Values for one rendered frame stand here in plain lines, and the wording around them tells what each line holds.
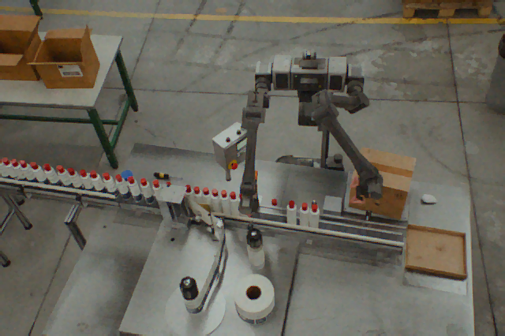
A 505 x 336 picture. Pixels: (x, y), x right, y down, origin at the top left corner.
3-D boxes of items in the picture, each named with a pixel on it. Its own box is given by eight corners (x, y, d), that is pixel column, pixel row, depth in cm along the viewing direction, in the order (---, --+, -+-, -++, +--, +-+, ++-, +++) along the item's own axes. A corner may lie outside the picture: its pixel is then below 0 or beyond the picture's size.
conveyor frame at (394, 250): (120, 208, 328) (117, 203, 324) (126, 193, 335) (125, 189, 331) (401, 255, 297) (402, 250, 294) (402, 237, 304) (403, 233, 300)
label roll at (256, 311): (228, 300, 281) (226, 288, 270) (260, 280, 287) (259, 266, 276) (249, 332, 270) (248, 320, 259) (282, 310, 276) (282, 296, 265)
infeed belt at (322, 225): (120, 206, 328) (118, 202, 325) (125, 195, 333) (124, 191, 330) (401, 252, 297) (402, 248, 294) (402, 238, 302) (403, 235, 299)
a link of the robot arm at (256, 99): (267, 89, 253) (245, 87, 253) (263, 118, 254) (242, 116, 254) (271, 94, 297) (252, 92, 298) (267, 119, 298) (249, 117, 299)
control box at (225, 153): (215, 162, 287) (211, 138, 272) (240, 145, 294) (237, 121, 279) (228, 173, 282) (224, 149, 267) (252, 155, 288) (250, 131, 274)
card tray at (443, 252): (404, 267, 293) (405, 264, 289) (406, 226, 308) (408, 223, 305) (465, 278, 287) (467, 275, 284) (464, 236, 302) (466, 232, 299)
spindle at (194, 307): (184, 315, 277) (174, 289, 254) (189, 298, 282) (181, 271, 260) (201, 318, 275) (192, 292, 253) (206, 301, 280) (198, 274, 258)
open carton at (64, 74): (39, 98, 400) (17, 57, 371) (57, 53, 432) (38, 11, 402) (93, 98, 397) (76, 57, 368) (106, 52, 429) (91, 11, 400)
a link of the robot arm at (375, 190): (373, 164, 264) (358, 170, 269) (373, 183, 257) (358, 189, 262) (387, 177, 270) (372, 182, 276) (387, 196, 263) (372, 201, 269)
